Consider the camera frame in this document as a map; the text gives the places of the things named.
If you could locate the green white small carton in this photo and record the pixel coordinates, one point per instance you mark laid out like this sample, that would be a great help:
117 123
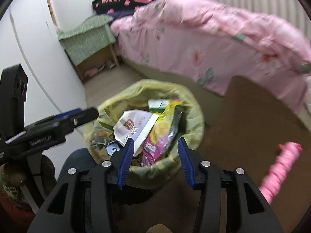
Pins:
157 105

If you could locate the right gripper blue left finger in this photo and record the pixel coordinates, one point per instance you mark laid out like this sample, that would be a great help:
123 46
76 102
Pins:
123 168

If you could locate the pink slipper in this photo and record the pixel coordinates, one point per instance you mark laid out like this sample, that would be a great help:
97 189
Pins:
91 72

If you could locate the gloved left hand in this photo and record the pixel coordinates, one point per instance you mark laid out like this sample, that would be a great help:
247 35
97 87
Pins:
12 198

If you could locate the blue white milk carton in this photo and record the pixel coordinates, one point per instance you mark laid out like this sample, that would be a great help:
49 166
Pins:
113 147

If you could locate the white paper food bag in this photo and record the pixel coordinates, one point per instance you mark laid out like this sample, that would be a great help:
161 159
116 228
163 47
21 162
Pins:
135 124

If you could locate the black pink kitty pillow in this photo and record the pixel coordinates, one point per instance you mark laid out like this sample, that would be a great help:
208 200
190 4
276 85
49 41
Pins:
118 8

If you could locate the white sneaker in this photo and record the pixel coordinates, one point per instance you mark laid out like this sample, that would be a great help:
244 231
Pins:
109 64

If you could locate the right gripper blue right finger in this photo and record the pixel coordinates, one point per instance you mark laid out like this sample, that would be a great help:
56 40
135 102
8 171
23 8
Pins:
186 163

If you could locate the pink floral quilt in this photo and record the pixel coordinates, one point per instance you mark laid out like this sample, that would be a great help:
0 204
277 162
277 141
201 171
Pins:
209 43

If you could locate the yellow trash bag bin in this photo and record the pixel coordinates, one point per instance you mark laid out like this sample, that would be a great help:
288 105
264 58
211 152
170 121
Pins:
99 133

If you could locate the blue jeans leg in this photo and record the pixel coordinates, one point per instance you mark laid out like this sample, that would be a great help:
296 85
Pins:
80 159

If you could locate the purple chips packet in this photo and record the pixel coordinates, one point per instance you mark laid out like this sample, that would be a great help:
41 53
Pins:
163 133

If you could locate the beige bed base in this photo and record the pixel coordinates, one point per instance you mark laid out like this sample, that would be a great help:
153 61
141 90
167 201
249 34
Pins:
152 73

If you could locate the pink rolled towel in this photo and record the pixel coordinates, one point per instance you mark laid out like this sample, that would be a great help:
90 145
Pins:
277 173

